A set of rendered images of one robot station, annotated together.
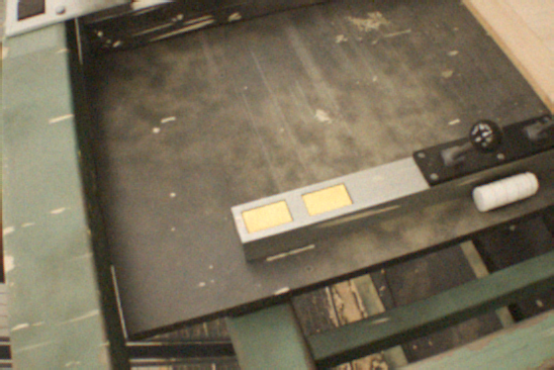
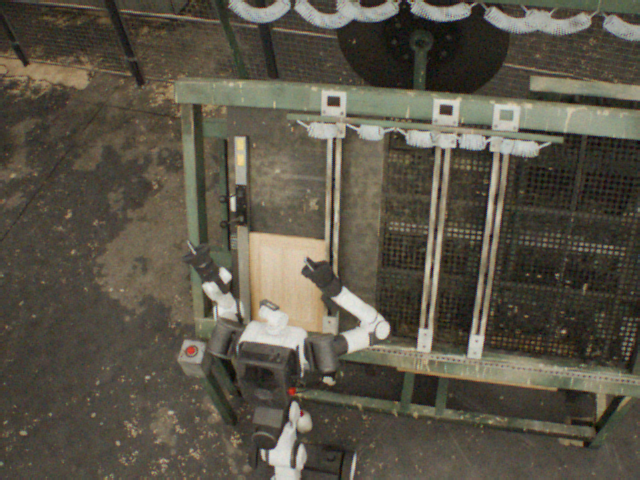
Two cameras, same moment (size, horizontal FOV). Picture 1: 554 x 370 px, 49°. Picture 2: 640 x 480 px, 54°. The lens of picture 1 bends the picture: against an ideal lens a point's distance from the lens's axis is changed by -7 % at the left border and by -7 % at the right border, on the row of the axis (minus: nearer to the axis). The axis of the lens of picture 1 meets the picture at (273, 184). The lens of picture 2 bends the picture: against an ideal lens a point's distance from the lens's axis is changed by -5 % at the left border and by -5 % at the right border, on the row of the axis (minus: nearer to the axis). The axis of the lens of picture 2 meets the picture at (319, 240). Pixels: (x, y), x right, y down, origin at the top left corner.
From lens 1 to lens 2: 261 cm
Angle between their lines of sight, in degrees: 51
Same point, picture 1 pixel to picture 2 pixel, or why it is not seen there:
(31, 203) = (247, 92)
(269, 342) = (222, 131)
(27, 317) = (216, 87)
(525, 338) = (192, 183)
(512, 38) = (285, 240)
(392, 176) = (241, 177)
